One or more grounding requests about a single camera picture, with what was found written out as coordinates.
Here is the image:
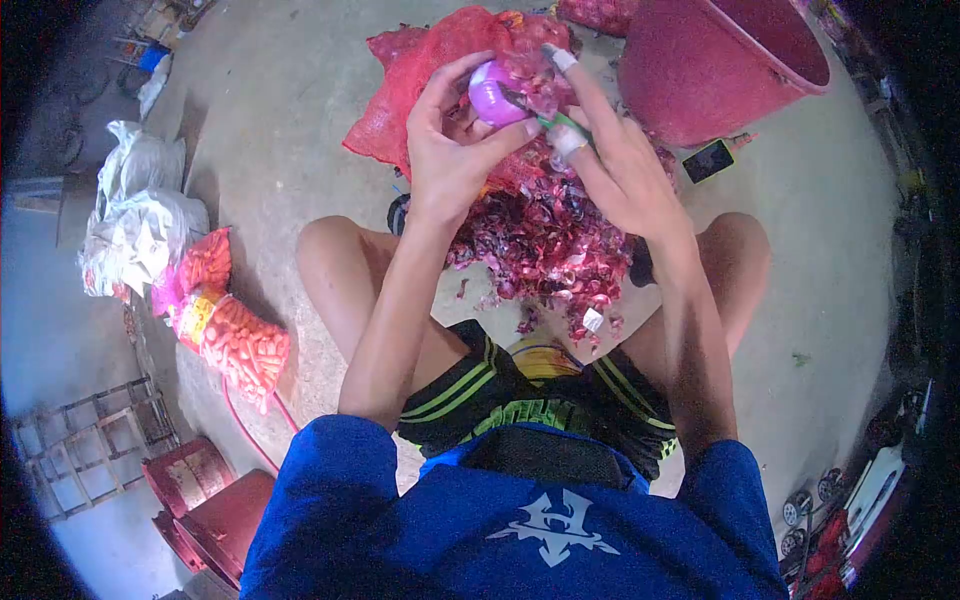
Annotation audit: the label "person's body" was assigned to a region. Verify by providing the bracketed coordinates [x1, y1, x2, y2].
[240, 414, 789, 600]

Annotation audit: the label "peeled purple onion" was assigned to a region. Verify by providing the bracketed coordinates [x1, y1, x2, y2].
[468, 60, 535, 128]

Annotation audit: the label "black phone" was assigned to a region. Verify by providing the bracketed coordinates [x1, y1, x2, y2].
[681, 138, 736, 186]

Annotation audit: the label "person's legs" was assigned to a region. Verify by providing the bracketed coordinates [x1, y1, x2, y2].
[296, 191, 774, 483]

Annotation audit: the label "person's left thumb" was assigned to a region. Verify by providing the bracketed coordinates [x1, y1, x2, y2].
[472, 117, 543, 168]

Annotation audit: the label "green handled knife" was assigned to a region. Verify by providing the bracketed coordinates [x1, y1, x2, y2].
[498, 84, 595, 145]

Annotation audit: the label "person's left index finger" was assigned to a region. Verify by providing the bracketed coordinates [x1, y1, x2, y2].
[420, 51, 498, 102]

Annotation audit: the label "yellow stool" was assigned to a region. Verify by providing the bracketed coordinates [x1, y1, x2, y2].
[506, 337, 586, 384]

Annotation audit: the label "person's right thumb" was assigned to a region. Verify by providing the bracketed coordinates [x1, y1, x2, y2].
[546, 125, 605, 181]

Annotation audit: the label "filled red mesh sack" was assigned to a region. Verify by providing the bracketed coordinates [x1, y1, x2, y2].
[555, 0, 643, 38]

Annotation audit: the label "pile of white sacks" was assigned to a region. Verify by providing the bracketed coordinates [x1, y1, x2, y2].
[77, 120, 211, 301]

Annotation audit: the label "red hose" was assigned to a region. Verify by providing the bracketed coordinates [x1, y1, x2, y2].
[221, 375, 301, 475]

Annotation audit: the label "person's right index finger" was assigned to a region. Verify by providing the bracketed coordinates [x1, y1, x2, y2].
[540, 43, 627, 132]

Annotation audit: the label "red plastic basin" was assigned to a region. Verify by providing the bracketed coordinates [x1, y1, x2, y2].
[618, 0, 832, 149]

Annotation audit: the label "pile of purple onion peels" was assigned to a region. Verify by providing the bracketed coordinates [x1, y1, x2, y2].
[446, 138, 680, 354]

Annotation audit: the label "bundle of orange mesh bags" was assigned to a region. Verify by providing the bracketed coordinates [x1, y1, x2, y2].
[150, 227, 292, 415]

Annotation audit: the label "person's left hand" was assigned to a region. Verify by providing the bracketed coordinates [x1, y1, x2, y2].
[407, 51, 543, 230]

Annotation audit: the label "person's left fingers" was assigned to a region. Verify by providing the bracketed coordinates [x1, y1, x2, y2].
[444, 93, 489, 145]

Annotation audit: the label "person's right hand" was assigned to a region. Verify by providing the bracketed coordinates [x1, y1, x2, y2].
[540, 43, 693, 245]

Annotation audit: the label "wooden frame rack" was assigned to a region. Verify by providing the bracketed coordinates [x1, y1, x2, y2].
[11, 375, 183, 524]

